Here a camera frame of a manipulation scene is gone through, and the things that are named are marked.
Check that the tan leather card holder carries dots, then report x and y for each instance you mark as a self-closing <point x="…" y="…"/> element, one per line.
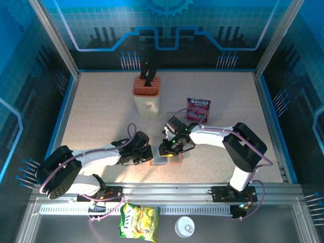
<point x="177" y="161"/>

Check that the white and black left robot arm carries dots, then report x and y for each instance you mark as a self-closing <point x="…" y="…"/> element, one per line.
<point x="98" y="157"/>

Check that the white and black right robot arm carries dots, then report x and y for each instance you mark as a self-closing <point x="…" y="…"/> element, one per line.
<point x="210" y="136"/>

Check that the purple snack bag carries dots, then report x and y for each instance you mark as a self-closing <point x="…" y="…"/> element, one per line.
<point x="198" y="108"/>

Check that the cream and orange knife block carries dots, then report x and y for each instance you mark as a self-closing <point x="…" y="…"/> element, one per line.
<point x="146" y="106"/>

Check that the yellow green chips bag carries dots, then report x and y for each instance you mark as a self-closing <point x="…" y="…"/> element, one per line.
<point x="139" y="222"/>

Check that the silver tin can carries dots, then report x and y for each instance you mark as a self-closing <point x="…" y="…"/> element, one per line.
<point x="184" y="226"/>

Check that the aluminium frame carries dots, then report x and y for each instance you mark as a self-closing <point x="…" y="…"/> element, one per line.
<point x="164" y="193"/>

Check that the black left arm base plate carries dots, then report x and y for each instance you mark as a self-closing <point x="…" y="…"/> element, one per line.
<point x="114" y="193"/>

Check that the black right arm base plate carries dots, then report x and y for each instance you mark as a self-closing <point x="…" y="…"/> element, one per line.
<point x="220" y="195"/>

